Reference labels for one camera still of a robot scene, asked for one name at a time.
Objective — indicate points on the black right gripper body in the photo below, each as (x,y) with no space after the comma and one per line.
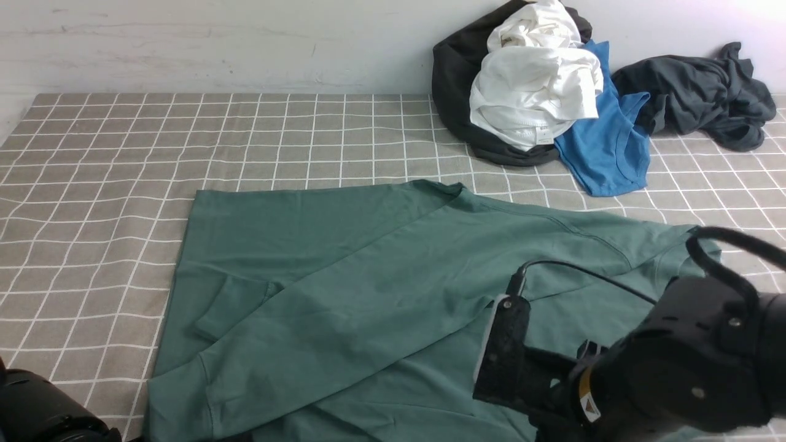
(557,401)

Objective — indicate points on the green long-sleeved shirt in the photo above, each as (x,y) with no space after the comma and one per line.
(358,314)

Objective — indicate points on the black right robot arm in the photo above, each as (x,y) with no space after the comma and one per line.
(705,357)

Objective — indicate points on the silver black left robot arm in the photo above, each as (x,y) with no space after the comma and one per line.
(33,409)

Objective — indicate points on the blue shirt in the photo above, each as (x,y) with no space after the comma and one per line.
(608,155)

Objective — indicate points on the white crumpled shirt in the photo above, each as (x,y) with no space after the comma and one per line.
(537,79)

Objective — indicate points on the dark grey crumpled shirt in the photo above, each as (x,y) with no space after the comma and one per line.
(717,96)

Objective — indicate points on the black garment in pile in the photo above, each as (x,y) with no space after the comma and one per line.
(456,61)

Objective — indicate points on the grey checkered tablecloth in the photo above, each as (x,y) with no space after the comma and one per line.
(96,188)

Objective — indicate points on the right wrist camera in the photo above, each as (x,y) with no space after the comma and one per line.
(500,364)

